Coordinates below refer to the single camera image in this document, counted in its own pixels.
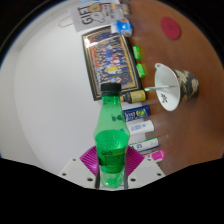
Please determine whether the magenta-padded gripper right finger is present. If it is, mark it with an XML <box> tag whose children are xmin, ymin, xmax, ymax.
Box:
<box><xmin>123</xmin><ymin>146</ymin><xmax>167</xmax><ymax>189</ymax></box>

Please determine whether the white paper gift bag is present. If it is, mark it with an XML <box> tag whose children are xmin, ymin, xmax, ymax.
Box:
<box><xmin>59</xmin><ymin>2</ymin><xmax>116</xmax><ymax>33</ymax></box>

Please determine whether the framed group photo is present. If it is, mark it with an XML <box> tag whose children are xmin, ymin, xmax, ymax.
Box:
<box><xmin>81</xmin><ymin>25</ymin><xmax>143</xmax><ymax>102</ymax></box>

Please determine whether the dark blue pump bottle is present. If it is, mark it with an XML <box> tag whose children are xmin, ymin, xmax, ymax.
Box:
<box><xmin>122</xmin><ymin>105</ymin><xmax>152</xmax><ymax>123</ymax></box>

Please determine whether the green plastic drink bottle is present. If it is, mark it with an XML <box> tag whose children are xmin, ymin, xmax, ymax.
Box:
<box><xmin>93</xmin><ymin>83</ymin><xmax>132</xmax><ymax>189</ymax></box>

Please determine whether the small snack packet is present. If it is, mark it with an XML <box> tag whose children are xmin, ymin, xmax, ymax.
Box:
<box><xmin>113</xmin><ymin>3</ymin><xmax>132</xmax><ymax>19</ymax></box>

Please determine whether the flat round red coaster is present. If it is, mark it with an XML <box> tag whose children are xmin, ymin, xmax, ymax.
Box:
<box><xmin>160</xmin><ymin>16</ymin><xmax>182</xmax><ymax>41</ymax></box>

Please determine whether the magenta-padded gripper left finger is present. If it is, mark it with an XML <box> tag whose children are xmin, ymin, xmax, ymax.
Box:
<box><xmin>58</xmin><ymin>146</ymin><xmax>101</xmax><ymax>189</ymax></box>

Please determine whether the blue tissue pack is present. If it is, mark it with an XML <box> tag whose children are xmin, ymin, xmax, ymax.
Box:
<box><xmin>115</xmin><ymin>18</ymin><xmax>134</xmax><ymax>37</ymax></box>

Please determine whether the metal spoon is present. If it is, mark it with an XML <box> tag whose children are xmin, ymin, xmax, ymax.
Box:
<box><xmin>143</xmin><ymin>84</ymin><xmax>178</xmax><ymax>93</ymax></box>

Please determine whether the brown pump bottle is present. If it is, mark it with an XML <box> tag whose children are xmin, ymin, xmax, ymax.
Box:
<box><xmin>119</xmin><ymin>89</ymin><xmax>147</xmax><ymax>104</ymax></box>

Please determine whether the white lotion bottle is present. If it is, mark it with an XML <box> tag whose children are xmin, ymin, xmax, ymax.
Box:
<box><xmin>126</xmin><ymin>119</ymin><xmax>156</xmax><ymax>136</ymax></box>

